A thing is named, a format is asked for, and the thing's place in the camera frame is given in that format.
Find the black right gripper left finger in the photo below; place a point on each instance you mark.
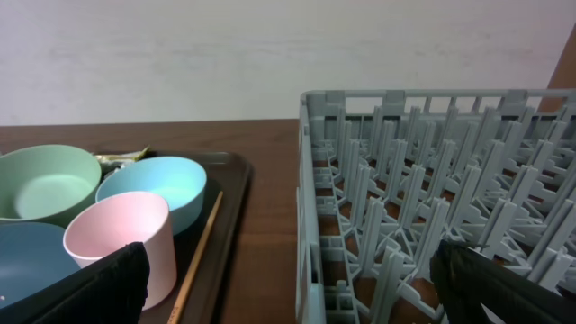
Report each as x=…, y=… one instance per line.
x=113, y=289

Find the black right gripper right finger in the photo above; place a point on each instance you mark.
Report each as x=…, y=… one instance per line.
x=467, y=284

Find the pink cup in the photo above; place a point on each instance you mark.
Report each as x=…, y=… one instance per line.
x=119, y=220

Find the light blue bowl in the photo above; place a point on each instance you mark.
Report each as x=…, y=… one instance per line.
x=179, y=180

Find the grey dishwasher rack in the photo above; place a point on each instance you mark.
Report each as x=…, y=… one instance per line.
x=386, y=175

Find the wooden chopstick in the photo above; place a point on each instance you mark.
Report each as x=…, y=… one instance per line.
x=186, y=287

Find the dark blue plate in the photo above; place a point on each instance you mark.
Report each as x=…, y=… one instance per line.
x=32, y=258

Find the dark brown serving tray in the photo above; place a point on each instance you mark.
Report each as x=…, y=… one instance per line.
x=228, y=174

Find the yellow green snack wrapper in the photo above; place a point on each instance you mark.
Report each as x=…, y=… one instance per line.
x=111, y=162

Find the mint green bowl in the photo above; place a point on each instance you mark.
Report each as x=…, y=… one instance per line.
x=47, y=183

